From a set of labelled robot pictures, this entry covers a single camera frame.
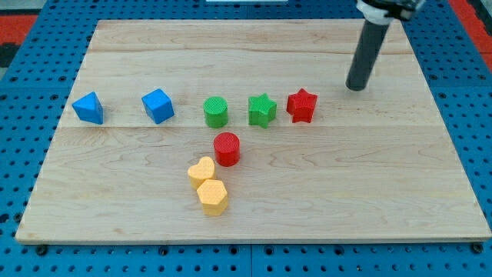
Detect blue triangle block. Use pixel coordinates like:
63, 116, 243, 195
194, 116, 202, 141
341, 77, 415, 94
71, 92, 104, 125

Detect green star block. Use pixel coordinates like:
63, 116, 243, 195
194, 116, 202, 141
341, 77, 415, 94
248, 93, 277, 128

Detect red cylinder block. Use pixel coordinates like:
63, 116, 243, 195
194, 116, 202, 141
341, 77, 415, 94
213, 132, 240, 167

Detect wooden board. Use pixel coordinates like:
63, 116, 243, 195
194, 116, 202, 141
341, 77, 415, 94
15, 19, 491, 245

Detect red star block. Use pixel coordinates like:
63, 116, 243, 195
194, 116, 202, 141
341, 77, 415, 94
286, 88, 318, 123

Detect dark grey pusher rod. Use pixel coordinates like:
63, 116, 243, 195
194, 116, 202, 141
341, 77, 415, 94
345, 19, 389, 91

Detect yellow hexagon block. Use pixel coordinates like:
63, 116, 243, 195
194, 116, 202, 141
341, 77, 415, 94
197, 179, 228, 216

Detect green cylinder block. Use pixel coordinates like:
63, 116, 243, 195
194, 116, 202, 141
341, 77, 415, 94
203, 96, 228, 128

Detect blue cube block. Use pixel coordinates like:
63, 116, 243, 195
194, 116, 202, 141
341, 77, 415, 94
141, 88, 175, 124

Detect yellow heart block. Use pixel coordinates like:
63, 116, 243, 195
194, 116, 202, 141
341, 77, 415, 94
187, 156, 216, 190

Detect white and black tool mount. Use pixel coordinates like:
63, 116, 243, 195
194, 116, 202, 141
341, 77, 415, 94
356, 0, 426, 25

